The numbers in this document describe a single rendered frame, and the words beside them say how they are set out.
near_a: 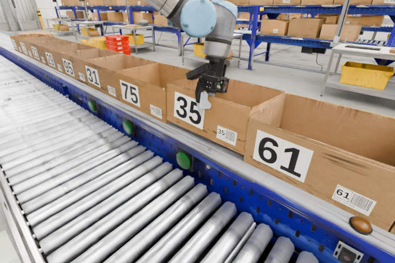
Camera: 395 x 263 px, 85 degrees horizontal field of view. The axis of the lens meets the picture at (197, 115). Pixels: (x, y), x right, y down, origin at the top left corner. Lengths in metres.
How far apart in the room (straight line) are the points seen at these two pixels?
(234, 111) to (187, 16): 0.33
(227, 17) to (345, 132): 0.57
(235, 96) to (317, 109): 0.36
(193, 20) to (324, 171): 0.50
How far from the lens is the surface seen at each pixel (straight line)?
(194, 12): 0.55
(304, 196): 0.70
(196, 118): 0.83
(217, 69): 0.74
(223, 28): 0.73
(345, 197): 0.69
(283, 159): 0.69
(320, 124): 0.93
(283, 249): 0.75
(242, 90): 1.03
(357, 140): 0.93
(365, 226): 0.67
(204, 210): 0.79
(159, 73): 1.39
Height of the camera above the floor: 1.35
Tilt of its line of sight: 27 degrees down
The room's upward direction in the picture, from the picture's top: straight up
